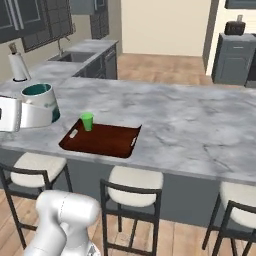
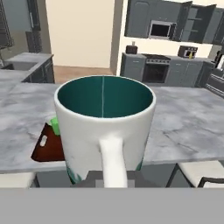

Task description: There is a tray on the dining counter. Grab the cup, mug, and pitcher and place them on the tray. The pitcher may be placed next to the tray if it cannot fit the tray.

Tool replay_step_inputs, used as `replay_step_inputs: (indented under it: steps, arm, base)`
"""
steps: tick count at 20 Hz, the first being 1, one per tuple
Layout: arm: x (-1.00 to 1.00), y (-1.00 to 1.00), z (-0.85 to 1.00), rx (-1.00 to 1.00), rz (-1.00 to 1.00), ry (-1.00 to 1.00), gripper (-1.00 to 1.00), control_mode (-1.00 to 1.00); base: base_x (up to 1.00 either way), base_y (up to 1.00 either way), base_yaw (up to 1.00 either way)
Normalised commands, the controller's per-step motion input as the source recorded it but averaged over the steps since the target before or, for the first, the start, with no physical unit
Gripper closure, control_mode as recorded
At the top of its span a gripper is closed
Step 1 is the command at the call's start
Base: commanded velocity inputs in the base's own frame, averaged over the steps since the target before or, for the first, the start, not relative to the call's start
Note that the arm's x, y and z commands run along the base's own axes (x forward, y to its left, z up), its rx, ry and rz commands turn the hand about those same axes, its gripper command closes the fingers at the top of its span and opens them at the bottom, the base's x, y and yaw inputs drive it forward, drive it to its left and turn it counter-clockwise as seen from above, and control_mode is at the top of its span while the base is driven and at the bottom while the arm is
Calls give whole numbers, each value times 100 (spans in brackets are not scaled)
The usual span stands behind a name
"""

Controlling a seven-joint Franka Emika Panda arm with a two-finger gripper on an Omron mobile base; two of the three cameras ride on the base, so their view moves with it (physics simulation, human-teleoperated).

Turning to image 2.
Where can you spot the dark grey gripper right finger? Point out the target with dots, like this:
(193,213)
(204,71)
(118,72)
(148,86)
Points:
(139,180)

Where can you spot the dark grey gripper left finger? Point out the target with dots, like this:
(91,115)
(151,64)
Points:
(91,180)

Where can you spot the white mug teal inside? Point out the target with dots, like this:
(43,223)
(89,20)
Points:
(87,137)

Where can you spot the dark red tray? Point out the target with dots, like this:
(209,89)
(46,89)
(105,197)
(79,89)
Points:
(49,150)

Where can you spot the green cup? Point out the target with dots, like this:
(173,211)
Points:
(55,125)

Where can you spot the grey sink counter cupboards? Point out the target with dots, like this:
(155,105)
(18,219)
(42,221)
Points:
(43,71)

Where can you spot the white cushioned stool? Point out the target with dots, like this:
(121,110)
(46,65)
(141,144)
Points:
(201,170)

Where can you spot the black oven with hob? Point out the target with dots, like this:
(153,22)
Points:
(155,70)

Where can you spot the grey lower cupboard run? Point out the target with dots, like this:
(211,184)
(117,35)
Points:
(132,67)

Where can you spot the grey cupboard run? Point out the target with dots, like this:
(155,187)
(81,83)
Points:
(137,17)
(132,67)

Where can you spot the grey drawer cabinet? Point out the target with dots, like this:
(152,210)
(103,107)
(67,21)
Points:
(215,83)

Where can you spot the grey sink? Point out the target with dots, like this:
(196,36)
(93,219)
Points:
(17,66)

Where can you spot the dark toaster oven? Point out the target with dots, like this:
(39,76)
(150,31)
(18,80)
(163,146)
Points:
(187,51)

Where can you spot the silver microwave oven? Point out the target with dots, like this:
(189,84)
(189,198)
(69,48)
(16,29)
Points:
(160,29)

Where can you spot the grey upper cupboard run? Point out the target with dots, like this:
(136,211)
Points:
(137,17)

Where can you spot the grey window blind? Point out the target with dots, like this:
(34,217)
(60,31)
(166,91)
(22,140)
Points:
(4,26)

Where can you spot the dark wall cupboard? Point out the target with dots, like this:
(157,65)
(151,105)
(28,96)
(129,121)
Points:
(34,17)

